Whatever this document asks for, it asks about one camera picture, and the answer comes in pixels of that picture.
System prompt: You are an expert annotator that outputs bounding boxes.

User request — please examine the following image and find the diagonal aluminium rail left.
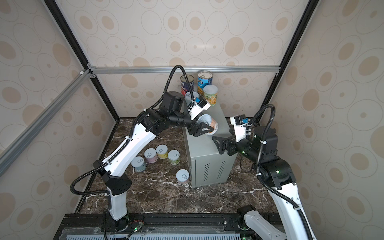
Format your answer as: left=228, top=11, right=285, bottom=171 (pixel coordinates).
left=1, top=70, right=91, bottom=175

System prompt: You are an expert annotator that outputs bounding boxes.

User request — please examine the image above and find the peach label can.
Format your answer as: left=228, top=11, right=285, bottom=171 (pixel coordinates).
left=198, top=114, right=219, bottom=136

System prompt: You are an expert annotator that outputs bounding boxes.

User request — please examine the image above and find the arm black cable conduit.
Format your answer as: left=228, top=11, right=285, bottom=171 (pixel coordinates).
left=69, top=64, right=196, bottom=196
left=247, top=103, right=314, bottom=240

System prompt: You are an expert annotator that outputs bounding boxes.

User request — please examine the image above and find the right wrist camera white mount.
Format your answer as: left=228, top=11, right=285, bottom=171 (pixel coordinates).
left=230, top=115, right=251, bottom=142

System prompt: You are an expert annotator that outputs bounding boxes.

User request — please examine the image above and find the horizontal aluminium rail back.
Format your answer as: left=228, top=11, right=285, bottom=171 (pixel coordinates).
left=90, top=66, right=280, bottom=75

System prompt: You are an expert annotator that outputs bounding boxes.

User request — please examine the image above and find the yellow label can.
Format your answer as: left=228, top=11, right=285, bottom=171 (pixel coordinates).
left=203, top=85, right=218, bottom=106

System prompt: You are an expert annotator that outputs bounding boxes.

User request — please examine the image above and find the white lid can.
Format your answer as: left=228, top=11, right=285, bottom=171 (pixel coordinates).
left=156, top=145, right=168, bottom=160
left=131, top=156, right=147, bottom=173

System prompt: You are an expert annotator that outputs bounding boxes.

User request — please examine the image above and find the pink label can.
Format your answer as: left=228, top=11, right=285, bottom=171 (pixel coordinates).
left=176, top=169, right=190, bottom=185
left=144, top=148, right=158, bottom=164

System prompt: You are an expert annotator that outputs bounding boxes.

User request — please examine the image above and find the pink label can front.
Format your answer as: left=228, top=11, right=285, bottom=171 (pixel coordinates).
left=176, top=169, right=190, bottom=185

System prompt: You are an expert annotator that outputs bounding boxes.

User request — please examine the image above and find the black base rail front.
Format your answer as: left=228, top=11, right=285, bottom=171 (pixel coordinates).
left=59, top=211, right=304, bottom=240

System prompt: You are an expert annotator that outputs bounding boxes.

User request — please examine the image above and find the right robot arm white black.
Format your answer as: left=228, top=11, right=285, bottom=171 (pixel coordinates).
left=213, top=127, right=315, bottom=240

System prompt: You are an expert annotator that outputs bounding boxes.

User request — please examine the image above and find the teal label can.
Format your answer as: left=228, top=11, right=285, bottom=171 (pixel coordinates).
left=185, top=92, right=200, bottom=105

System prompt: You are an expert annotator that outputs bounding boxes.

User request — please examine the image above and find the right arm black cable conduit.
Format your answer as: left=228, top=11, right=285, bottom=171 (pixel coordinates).
left=247, top=103, right=314, bottom=240

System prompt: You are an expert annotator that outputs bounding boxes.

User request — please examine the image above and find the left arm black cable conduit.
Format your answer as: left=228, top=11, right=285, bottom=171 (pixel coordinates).
left=69, top=64, right=196, bottom=196

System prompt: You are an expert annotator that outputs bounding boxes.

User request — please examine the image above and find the pink label can back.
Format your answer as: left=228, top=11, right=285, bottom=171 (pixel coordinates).
left=144, top=148, right=158, bottom=164

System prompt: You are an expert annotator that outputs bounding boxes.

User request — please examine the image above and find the grey metal cabinet box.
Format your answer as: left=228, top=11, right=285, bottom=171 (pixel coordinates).
left=178, top=84, right=240, bottom=189

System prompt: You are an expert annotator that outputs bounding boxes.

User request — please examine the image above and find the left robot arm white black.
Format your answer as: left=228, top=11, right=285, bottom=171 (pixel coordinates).
left=94, top=91, right=213, bottom=223

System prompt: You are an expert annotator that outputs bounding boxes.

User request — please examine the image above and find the black corner frame post right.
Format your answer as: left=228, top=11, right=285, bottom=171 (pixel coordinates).
left=260, top=0, right=320, bottom=109

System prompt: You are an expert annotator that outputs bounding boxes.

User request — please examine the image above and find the green label can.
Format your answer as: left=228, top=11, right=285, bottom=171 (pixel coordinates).
left=168, top=150, right=180, bottom=165

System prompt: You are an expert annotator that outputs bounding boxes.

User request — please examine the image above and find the black corner frame post left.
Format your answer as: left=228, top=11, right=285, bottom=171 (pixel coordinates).
left=43, top=0, right=120, bottom=122

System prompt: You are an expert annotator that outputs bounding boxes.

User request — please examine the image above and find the blue progresso soup can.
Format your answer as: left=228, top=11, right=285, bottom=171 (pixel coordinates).
left=197, top=71, right=213, bottom=96

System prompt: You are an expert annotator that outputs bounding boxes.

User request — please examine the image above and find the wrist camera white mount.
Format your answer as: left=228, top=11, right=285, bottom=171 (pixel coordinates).
left=230, top=115, right=251, bottom=142
left=188, top=96, right=211, bottom=120

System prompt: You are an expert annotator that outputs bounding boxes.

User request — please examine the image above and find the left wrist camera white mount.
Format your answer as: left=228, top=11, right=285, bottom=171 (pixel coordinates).
left=188, top=96, right=211, bottom=120

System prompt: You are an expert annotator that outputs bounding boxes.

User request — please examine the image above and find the dark blue red soup can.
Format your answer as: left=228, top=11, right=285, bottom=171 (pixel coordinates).
left=180, top=75, right=195, bottom=95

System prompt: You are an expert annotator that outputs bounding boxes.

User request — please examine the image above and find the black corner frame post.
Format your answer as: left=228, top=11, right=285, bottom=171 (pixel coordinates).
left=260, top=0, right=320, bottom=109
left=43, top=0, right=120, bottom=122

